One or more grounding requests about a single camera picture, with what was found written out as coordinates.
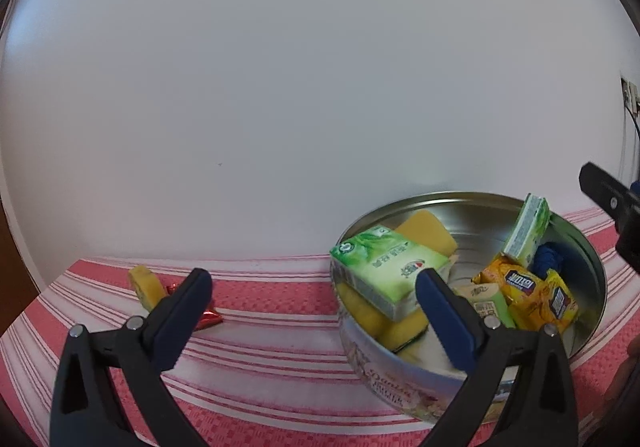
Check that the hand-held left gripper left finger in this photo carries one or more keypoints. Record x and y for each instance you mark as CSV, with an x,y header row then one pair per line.
x,y
180,317

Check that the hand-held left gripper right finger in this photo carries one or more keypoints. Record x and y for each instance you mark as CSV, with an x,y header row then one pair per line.
x,y
447,327

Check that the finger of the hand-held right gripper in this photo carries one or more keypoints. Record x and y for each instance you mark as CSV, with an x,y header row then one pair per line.
x,y
636,187
607,189

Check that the red candy packet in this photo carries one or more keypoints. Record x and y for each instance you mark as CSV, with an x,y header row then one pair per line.
x,y
210,319

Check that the small green tissue packet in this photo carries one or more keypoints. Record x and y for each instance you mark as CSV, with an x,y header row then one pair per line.
x,y
492,309

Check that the yellow biscuit packet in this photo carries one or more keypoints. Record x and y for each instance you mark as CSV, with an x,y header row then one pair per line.
x,y
560,302
520,287

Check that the blue cloth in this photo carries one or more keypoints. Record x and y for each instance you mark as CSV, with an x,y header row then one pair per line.
x,y
547,259

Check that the round metal tin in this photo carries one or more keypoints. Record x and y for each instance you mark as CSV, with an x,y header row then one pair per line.
x,y
480,212

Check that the red white striped tablecloth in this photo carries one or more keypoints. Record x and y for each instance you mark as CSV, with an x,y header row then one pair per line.
x,y
275,367

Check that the white wall outlet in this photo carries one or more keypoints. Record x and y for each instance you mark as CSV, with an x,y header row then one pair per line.
x,y
630,94

